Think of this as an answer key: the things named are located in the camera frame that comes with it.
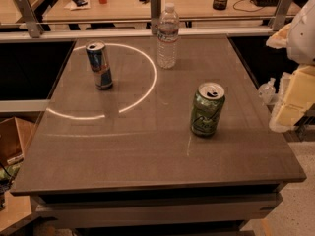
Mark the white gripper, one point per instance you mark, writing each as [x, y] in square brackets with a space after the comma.
[304, 36]

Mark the green soda can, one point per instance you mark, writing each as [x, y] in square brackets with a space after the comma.
[208, 103]

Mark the small clear sanitizer bottle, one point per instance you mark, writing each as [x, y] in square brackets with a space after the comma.
[267, 91]

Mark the clear plastic water bottle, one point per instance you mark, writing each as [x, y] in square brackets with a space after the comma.
[167, 36]

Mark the blue silver energy drink can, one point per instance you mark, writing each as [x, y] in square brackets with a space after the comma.
[99, 62]

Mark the brown cardboard box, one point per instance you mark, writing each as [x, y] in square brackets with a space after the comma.
[15, 137]

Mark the right metal bracket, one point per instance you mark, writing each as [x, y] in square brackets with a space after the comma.
[277, 21]

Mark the metal bracket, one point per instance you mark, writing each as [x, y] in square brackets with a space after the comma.
[155, 7]
[277, 21]
[34, 28]

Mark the middle metal bracket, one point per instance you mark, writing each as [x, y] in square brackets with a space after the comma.
[155, 7]

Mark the left metal bracket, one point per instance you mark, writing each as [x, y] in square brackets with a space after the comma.
[34, 28]

